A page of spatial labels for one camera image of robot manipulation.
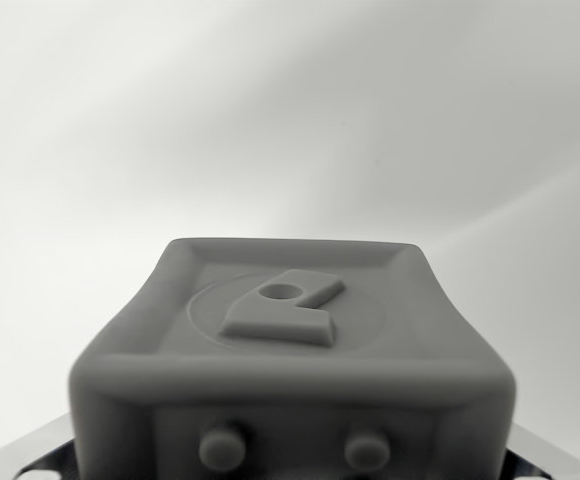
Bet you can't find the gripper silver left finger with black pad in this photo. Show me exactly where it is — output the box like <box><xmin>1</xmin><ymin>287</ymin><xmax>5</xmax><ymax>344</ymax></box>
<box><xmin>0</xmin><ymin>412</ymin><xmax>87</xmax><ymax>480</ymax></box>

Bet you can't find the grey studded cube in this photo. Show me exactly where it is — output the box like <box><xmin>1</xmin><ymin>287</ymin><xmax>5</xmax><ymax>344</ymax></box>
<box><xmin>67</xmin><ymin>236</ymin><xmax>516</xmax><ymax>480</ymax></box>

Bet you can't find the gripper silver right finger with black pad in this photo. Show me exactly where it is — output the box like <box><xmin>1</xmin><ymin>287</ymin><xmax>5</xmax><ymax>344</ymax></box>
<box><xmin>502</xmin><ymin>422</ymin><xmax>580</xmax><ymax>480</ymax></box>

